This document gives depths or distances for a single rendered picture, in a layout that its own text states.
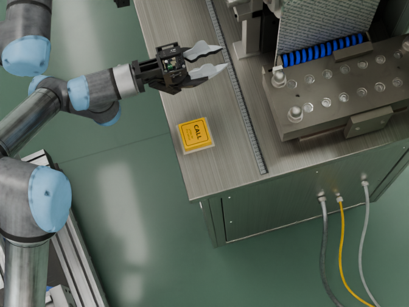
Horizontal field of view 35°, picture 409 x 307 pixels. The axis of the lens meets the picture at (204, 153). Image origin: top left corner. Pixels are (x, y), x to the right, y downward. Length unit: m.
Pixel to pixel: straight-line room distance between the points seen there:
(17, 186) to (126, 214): 1.35
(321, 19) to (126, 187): 1.32
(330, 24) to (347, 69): 0.13
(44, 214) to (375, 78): 0.84
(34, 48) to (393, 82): 0.87
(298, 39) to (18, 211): 0.75
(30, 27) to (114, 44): 1.72
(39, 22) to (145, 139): 1.56
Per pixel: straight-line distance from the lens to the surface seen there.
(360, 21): 1.59
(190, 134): 1.63
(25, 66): 1.10
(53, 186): 1.23
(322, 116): 1.54
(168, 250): 2.50
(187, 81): 1.49
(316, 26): 1.53
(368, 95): 1.57
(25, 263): 1.33
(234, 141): 1.64
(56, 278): 2.35
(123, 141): 2.63
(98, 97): 1.47
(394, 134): 1.69
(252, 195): 1.76
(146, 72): 1.44
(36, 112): 1.49
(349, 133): 1.61
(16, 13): 1.13
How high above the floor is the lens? 2.46
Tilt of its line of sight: 72 degrees down
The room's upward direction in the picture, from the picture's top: 10 degrees counter-clockwise
